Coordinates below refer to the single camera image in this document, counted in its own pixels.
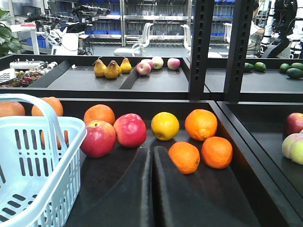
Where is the pink red apple right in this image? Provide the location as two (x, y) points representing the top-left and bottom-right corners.
(114, 113), (147, 148)

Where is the small orange front right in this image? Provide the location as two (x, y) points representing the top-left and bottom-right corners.
(201, 137), (233, 169)

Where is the small orange front left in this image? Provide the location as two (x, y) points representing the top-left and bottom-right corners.
(168, 141), (200, 175)

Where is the red apple behind basket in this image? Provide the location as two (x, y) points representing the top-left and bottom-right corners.
(284, 113), (303, 136)

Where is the pink red apple left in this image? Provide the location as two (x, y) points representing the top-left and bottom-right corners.
(80, 120), (116, 158)

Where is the small orange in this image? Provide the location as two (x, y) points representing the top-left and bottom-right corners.
(168, 141), (200, 175)
(201, 137), (233, 169)
(40, 129), (69, 149)

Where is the orange behind pink apples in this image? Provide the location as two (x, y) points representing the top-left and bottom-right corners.
(83, 104), (116, 125)

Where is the yellow orange citrus fruit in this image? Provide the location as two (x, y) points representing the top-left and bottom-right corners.
(151, 112), (179, 141)

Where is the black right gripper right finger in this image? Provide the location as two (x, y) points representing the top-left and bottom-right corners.
(153, 146), (259, 227)

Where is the large orange with navel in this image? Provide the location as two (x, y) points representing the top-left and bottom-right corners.
(185, 109), (218, 141)

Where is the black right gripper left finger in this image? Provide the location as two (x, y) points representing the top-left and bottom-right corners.
(65, 148), (153, 227)

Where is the pink red apple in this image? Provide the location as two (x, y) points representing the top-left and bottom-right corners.
(80, 120), (116, 158)
(114, 113), (147, 148)

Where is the black wooden fruit display stand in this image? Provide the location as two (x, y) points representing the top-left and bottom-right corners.
(0, 0), (303, 227)

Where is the light blue plastic basket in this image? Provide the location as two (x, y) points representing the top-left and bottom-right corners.
(0, 94), (87, 227)

